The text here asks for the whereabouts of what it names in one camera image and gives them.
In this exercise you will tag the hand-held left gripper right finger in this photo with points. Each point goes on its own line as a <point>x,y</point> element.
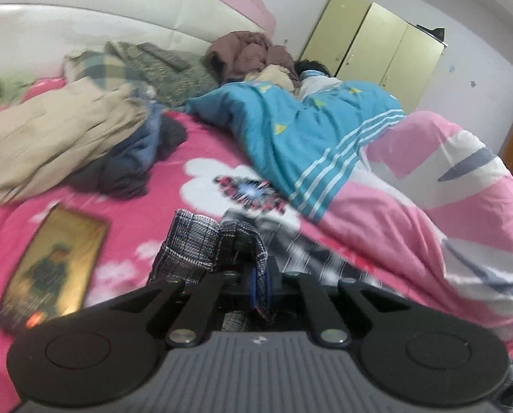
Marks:
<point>325,309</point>

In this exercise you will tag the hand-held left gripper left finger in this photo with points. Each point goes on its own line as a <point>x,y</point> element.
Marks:
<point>196,309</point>

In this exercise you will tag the black white plaid shirt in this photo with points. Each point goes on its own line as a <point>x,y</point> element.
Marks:
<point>187,245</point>

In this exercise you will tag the pink and blue patterned quilt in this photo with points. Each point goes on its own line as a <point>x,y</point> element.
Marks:
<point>411,206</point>

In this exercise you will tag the smartphone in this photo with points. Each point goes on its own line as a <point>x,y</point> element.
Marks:
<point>54,271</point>

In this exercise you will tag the pink floral bed sheet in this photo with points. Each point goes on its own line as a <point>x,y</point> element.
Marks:
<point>205,137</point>

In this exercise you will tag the blue jeans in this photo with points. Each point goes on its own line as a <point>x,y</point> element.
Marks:
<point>140,142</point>

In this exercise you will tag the beige pants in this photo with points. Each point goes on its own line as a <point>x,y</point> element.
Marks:
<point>54,137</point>

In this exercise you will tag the beige plush cloth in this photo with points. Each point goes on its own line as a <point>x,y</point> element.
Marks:
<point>273,78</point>

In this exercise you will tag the plaid green blanket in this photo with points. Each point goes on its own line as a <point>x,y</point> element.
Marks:
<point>170,73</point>

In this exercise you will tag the brown jacket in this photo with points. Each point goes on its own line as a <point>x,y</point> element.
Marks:
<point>248,51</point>

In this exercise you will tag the yellow green wardrobe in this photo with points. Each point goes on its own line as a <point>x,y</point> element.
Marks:
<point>368,47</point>

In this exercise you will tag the green checked blanket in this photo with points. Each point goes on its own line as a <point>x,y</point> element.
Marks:
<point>91,65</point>

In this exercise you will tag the light green cloth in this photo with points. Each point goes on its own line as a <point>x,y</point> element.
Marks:
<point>3,88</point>

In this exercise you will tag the dark object on wardrobe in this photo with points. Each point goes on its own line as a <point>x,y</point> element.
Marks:
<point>432,33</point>

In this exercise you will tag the pink white bed headboard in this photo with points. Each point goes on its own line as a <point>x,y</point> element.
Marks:
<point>110,21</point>

